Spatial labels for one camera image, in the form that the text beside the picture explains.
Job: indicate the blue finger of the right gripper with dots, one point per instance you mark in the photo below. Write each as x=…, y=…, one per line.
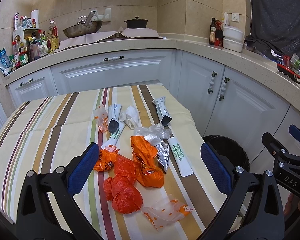
x=274, y=147
x=294, y=132

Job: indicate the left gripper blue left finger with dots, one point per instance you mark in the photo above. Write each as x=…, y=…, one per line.
x=47, y=209

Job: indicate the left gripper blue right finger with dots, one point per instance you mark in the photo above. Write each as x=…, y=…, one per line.
x=264, y=217

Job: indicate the red plastic bag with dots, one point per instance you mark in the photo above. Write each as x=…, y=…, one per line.
x=120, y=190

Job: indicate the orange dotted clear wrapper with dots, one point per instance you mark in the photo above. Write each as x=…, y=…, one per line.
x=166, y=212

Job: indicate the orange plastic bag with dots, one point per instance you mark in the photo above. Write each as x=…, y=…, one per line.
x=144, y=154

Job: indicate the small orange dotted wrapper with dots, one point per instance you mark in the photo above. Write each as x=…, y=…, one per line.
x=101, y=118

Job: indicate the silver foil wrapper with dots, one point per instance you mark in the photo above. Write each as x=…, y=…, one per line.
x=162, y=148

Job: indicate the grey white pouch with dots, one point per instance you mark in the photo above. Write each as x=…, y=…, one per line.
x=162, y=112
x=113, y=117

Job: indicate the clear plastic bag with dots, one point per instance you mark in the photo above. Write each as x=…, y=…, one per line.
x=163, y=132

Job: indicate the white tissue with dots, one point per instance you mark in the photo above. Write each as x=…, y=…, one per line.
x=130, y=117

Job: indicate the black trash bin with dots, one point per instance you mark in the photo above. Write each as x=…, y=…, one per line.
x=229, y=148

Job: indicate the person's right hand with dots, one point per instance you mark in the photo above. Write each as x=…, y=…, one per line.
x=291, y=204

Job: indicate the red dish rack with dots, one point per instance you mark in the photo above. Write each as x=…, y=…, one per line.
x=288, y=72

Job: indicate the striped tablecloth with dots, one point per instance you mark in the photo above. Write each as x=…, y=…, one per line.
x=44, y=134

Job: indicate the white stacked bowls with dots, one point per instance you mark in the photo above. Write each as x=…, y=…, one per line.
x=232, y=38

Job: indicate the dark clothed person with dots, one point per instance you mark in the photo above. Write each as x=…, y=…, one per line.
x=275, y=28

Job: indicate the dark sauce bottle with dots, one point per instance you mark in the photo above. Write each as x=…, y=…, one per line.
x=212, y=31

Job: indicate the blue snack bag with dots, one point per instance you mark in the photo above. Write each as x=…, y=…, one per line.
x=5, y=65

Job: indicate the white spice rack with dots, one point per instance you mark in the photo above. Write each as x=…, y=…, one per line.
x=27, y=38

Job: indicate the cooking oil bottle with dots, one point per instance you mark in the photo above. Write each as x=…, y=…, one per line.
x=53, y=38

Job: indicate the steel wok pan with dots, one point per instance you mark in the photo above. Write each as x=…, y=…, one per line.
x=88, y=26

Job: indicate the black cast iron pot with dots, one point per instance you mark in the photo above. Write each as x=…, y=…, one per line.
x=136, y=23

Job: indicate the paper towel roll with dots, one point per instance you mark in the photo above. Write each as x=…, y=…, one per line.
x=35, y=16

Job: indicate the cabinet door handle right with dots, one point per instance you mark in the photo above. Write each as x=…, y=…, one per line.
x=223, y=88

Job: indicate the cabinet door handle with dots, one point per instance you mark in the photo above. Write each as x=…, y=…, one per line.
x=223, y=88
x=212, y=82

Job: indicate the cabinet door handle left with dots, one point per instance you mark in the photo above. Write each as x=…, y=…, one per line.
x=212, y=82

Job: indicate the drawer handle left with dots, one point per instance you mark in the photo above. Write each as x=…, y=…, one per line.
x=26, y=82

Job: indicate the drawer handle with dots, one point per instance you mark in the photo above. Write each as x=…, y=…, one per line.
x=26, y=82
x=113, y=58

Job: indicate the wall power outlet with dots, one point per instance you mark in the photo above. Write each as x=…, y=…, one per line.
x=235, y=17

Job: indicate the drawer handle centre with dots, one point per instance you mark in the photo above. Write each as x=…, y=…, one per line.
x=113, y=58

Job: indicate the white wall hook rack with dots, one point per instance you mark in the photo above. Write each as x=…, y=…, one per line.
x=106, y=17

